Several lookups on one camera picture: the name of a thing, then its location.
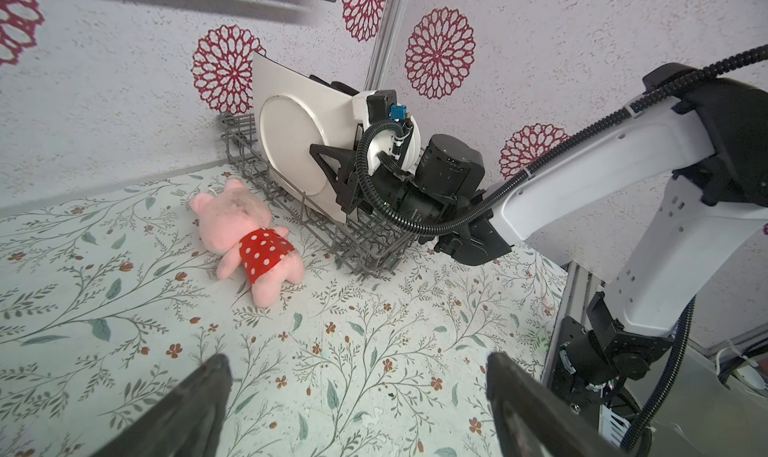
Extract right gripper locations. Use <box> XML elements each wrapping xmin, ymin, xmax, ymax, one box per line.
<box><xmin>309</xmin><ymin>81</ymin><xmax>462</xmax><ymax>224</ymax></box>

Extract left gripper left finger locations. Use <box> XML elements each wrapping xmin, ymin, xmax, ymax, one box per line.
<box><xmin>95</xmin><ymin>353</ymin><xmax>233</xmax><ymax>456</ymax></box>

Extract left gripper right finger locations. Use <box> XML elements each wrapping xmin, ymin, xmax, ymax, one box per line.
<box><xmin>486</xmin><ymin>352</ymin><xmax>623</xmax><ymax>456</ymax></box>

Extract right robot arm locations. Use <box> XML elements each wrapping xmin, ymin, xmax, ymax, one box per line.
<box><xmin>309</xmin><ymin>62</ymin><xmax>767</xmax><ymax>402</ymax></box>

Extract pink plush pig toy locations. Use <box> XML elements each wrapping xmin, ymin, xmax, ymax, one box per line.
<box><xmin>190</xmin><ymin>178</ymin><xmax>305</xmax><ymax>308</ymax></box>

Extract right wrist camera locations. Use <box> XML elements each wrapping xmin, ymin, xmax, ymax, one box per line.
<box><xmin>350</xmin><ymin>89</ymin><xmax>423</xmax><ymax>176</ymax></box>

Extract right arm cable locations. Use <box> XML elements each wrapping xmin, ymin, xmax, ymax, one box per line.
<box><xmin>353</xmin><ymin>44</ymin><xmax>768</xmax><ymax>237</ymax></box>

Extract grey wire dish rack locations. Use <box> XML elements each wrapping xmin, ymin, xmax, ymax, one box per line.
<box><xmin>218</xmin><ymin>113</ymin><xmax>417</xmax><ymax>278</ymax></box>

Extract aluminium mounting rail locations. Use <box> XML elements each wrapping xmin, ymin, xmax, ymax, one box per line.
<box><xmin>542</xmin><ymin>261</ymin><xmax>605</xmax><ymax>388</ymax></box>

